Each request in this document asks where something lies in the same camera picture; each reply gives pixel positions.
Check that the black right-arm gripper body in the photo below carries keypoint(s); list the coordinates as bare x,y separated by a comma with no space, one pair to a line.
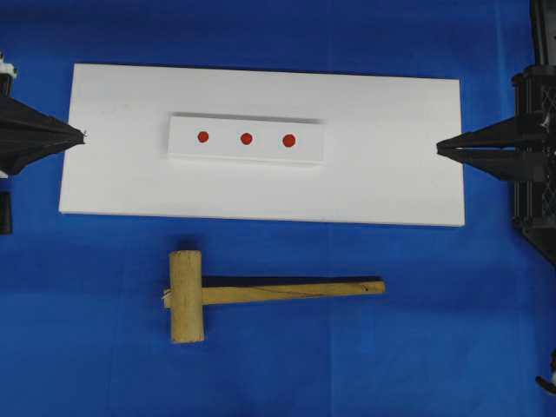
534,200

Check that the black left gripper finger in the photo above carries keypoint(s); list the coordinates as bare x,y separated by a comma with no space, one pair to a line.
16,155
18,117

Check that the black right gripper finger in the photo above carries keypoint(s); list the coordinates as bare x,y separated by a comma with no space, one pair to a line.
502,164
499,135

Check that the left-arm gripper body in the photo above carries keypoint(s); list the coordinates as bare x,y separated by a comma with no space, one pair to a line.
8,73

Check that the wooden mallet hammer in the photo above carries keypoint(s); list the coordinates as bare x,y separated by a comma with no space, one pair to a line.
190,291

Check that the large white base board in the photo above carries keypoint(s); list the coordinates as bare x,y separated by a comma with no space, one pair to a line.
381,164

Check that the small white marked block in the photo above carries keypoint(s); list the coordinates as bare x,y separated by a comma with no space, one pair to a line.
225,139

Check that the black clamp bottom right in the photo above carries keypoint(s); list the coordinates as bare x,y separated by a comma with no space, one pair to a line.
549,385

